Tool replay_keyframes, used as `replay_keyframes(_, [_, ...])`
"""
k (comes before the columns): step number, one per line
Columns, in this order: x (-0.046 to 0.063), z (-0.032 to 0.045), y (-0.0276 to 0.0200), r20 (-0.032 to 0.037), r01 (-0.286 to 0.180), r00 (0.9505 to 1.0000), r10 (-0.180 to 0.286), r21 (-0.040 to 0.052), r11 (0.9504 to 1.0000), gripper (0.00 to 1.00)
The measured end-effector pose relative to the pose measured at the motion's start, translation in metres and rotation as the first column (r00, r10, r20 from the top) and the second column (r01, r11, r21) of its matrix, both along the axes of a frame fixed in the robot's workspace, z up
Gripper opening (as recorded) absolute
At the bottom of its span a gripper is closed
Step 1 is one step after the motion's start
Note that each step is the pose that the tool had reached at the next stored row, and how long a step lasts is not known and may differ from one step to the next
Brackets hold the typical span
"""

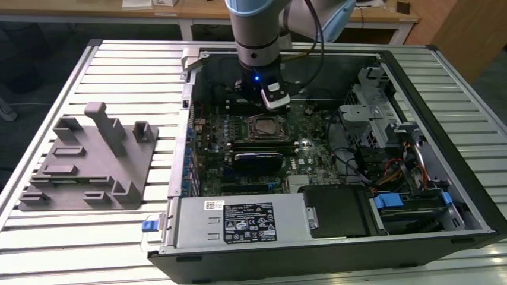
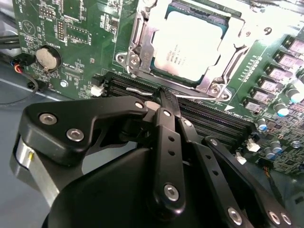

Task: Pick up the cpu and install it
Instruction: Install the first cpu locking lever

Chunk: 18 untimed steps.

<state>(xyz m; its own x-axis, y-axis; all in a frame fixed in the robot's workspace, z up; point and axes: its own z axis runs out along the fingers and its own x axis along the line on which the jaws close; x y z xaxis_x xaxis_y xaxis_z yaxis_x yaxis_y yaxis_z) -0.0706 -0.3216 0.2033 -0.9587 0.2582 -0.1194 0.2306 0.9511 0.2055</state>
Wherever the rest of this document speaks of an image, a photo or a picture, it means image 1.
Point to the grey power supply unit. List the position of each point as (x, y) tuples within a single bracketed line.
[(198, 219)]

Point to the thin metal locking lever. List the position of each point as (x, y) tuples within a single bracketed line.
[(262, 115)]

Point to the grey metal drive cage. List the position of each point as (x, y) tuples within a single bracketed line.
[(358, 114)]

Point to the blue case latch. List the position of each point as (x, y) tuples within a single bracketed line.
[(150, 226)]

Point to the silver CPU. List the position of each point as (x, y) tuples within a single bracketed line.
[(266, 126)]

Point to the round coin battery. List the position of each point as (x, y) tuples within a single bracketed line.
[(310, 111)]

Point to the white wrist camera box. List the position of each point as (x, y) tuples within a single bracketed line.
[(276, 99)]

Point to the small brown box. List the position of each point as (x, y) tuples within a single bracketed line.
[(404, 6)]

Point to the black graphics card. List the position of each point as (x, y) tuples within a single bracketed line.
[(258, 164)]

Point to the hard disk in blue carrier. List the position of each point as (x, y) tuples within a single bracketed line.
[(389, 202)]

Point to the grey parts rack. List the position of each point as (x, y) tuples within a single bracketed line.
[(91, 172)]

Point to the wooden cabinet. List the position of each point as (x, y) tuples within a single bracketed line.
[(468, 35)]

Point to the small white box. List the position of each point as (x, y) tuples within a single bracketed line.
[(165, 2)]

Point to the grey furniture foot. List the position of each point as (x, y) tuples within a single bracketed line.
[(7, 112)]

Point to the black PC case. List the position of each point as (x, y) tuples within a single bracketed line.
[(317, 261)]

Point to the wooden desk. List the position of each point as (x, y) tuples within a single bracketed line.
[(99, 12)]

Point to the white paper sheet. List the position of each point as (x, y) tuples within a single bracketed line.
[(137, 3)]

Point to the silver chipset heat sink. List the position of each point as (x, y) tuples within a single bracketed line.
[(300, 181)]

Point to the CPU socket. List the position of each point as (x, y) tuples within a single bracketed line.
[(249, 136)]

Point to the green motherboard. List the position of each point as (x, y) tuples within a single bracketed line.
[(321, 160)]

